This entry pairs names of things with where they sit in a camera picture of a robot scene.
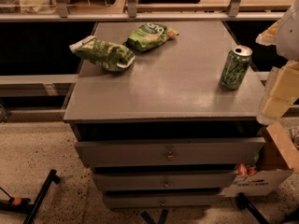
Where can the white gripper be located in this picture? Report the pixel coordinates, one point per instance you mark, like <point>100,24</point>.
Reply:
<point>289,34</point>

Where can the green soda can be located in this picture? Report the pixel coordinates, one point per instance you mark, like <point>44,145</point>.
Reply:
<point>236,66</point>

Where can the green rice chip bag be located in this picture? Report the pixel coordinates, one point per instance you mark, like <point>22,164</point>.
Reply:
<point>149,36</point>

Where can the green snack bag front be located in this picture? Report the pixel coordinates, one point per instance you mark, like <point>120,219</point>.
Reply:
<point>107,55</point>

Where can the cardboard box with snacks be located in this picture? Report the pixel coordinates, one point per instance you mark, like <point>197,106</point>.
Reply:
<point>278,160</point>

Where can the grey drawer cabinet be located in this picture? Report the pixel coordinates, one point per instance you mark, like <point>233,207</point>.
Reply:
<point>171,92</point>

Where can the middle grey drawer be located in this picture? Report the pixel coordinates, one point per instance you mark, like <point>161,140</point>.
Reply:
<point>163,180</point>

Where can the grey drawer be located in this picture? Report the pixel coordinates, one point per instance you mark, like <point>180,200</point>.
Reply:
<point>167,152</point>
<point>163,180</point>
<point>153,201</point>

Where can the black stand leg right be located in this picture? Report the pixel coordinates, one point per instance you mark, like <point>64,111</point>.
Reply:
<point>244,203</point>

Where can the black stand leg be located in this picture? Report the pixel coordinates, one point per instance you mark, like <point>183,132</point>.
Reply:
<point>244,203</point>
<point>33,207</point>

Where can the bottom grey drawer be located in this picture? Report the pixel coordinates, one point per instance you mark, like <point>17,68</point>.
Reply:
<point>153,201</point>

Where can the top grey drawer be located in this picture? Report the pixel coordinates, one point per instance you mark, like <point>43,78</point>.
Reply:
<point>167,152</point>

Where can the black stand leg left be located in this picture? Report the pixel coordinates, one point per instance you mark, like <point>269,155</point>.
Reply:
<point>33,207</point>

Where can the black orange clamp tool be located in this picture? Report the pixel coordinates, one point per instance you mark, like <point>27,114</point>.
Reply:
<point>16,204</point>

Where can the metal railing frame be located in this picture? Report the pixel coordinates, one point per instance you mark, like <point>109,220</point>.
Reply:
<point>133,10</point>

